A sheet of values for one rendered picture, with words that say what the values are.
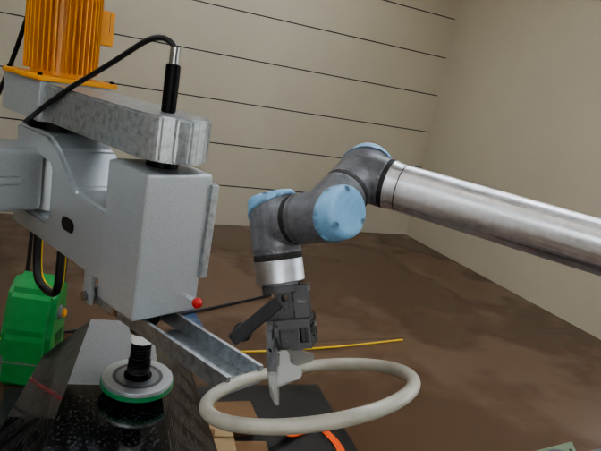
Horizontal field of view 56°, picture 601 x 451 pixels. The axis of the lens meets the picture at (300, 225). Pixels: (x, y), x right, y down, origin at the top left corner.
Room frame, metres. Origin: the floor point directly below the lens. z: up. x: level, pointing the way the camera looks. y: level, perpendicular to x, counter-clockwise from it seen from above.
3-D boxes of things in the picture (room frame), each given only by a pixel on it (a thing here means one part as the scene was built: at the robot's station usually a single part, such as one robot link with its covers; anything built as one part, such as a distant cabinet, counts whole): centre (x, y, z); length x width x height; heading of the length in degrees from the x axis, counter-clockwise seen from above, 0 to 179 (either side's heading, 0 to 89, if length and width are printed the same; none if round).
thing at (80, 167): (1.83, 0.70, 1.31); 0.74 x 0.23 x 0.49; 49
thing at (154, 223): (1.61, 0.47, 1.33); 0.36 x 0.22 x 0.45; 49
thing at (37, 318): (2.86, 1.36, 0.43); 0.35 x 0.35 x 0.87; 5
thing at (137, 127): (1.79, 0.68, 1.63); 0.96 x 0.25 x 0.17; 49
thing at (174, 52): (1.56, 0.41, 1.79); 0.04 x 0.04 x 0.17
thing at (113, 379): (1.56, 0.41, 0.89); 0.21 x 0.21 x 0.01
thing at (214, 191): (1.60, 0.29, 1.38); 0.08 x 0.03 x 0.28; 49
